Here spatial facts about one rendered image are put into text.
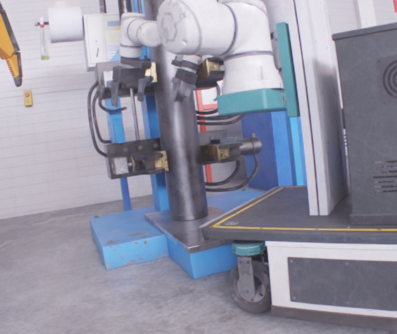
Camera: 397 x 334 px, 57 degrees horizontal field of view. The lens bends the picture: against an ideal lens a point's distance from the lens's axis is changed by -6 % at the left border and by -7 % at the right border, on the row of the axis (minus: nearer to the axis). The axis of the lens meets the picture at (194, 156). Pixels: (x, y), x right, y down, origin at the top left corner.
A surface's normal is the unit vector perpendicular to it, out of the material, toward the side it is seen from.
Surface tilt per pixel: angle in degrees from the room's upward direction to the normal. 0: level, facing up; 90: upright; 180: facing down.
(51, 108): 90
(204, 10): 80
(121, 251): 90
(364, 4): 90
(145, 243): 90
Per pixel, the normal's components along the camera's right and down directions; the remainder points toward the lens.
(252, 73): -0.15, -0.29
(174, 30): -0.72, 0.33
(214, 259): 0.33, 0.03
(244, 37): 0.47, 0.50
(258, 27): 0.52, 0.02
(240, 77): -0.46, -0.25
